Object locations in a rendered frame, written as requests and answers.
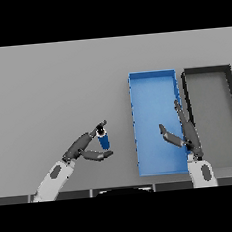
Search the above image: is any blue pipe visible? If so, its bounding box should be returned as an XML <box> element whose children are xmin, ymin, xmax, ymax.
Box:
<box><xmin>95</xmin><ymin>126</ymin><xmax>112</xmax><ymax>152</ymax></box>

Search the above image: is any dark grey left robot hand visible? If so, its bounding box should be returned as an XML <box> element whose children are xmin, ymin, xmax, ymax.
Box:
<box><xmin>59</xmin><ymin>118</ymin><xmax>115</xmax><ymax>166</ymax></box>

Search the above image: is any blue bin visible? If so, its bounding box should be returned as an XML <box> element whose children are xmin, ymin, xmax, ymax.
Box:
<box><xmin>126</xmin><ymin>68</ymin><xmax>192</xmax><ymax>178</ymax></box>

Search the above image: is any dark grey bin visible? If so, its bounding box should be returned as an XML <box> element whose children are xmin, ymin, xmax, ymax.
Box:
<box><xmin>180</xmin><ymin>64</ymin><xmax>232</xmax><ymax>172</ymax></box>

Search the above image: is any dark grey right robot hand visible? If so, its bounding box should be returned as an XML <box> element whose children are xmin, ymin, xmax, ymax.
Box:
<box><xmin>156</xmin><ymin>97</ymin><xmax>205</xmax><ymax>165</ymax></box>

